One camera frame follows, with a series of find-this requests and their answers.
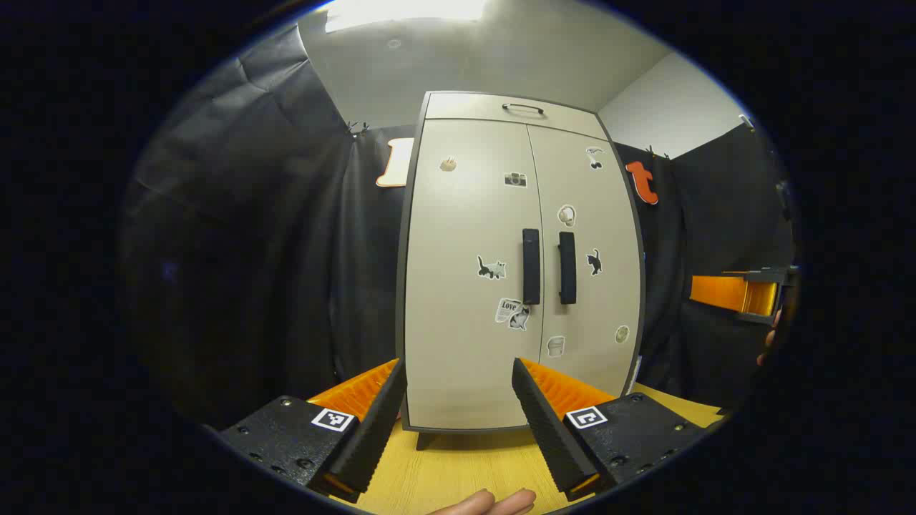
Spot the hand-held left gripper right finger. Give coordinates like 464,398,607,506
511,358,723,501

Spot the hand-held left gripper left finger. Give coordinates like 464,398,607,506
218,358,409,501

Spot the grey shoe cabinet door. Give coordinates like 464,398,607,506
403,118,546,430
527,123,643,398

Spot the grey double-door shoe cabinet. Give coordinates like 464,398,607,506
396,91,646,451

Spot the black backdrop cloth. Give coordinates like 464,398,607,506
118,25,799,430

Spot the grey cabinet drawer with handle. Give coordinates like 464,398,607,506
424,92,608,140

